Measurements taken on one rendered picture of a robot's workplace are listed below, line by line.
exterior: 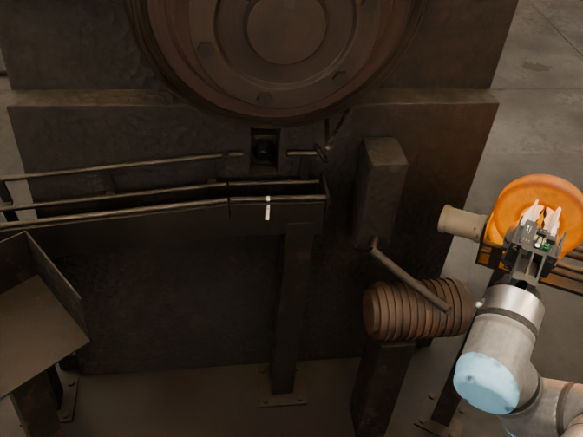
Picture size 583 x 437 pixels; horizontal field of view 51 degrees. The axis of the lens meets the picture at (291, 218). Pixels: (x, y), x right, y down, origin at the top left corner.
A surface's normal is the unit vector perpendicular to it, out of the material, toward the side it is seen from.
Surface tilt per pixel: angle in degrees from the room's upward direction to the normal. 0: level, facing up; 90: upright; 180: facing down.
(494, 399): 102
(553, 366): 0
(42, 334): 5
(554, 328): 0
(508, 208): 88
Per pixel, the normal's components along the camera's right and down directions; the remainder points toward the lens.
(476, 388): -0.51, 0.69
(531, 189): -0.45, 0.55
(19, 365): 0.00, -0.70
